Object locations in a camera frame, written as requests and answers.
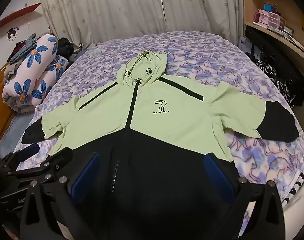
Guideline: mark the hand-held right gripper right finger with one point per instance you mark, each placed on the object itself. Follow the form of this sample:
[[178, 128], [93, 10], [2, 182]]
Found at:
[[217, 177]]

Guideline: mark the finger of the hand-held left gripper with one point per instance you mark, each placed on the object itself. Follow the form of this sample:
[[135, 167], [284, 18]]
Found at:
[[54, 162], [29, 150]]

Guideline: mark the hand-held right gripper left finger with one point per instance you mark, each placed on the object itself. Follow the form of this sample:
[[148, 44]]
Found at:
[[85, 177]]

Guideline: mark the green and black hooded jacket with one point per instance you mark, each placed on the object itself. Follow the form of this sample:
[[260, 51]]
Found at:
[[167, 120]]

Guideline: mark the grey clothes pile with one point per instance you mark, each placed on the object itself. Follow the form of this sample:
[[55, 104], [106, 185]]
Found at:
[[23, 48]]

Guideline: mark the black clothes pile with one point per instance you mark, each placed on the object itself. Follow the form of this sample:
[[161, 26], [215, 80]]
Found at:
[[65, 48]]

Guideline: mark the grey blue pillow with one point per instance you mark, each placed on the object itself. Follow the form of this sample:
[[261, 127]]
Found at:
[[14, 135]]

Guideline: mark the wooden bed headboard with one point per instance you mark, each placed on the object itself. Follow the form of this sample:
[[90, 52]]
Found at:
[[0, 100]]

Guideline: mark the rolled blue flower quilt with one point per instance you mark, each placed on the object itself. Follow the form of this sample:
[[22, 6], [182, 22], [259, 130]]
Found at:
[[34, 72]]

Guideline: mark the white black striped plush cloth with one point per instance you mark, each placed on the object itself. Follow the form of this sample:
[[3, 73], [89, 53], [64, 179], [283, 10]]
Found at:
[[295, 187]]

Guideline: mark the black white patterned cloth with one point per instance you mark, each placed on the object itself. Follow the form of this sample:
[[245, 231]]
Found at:
[[274, 80]]

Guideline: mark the purple cat print blanket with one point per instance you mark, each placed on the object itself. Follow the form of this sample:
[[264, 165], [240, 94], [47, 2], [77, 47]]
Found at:
[[199, 55]]

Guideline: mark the white cardboard box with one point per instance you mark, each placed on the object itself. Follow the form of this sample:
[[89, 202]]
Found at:
[[245, 45]]

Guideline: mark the black bag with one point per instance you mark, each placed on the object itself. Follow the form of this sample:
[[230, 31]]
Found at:
[[262, 40]]

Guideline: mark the wooden desk shelf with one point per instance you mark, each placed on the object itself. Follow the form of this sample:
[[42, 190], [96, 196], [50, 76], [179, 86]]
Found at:
[[292, 40]]

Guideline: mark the pink storage drawers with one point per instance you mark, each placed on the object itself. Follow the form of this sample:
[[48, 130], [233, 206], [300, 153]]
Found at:
[[269, 20]]

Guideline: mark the beige patterned curtain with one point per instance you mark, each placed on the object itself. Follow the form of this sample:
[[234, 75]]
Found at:
[[132, 7]]

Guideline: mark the round face wall sticker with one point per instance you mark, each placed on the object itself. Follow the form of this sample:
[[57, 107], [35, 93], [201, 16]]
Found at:
[[12, 34]]

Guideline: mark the red wall shelf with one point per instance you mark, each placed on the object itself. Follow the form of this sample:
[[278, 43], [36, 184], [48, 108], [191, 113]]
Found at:
[[17, 15]]

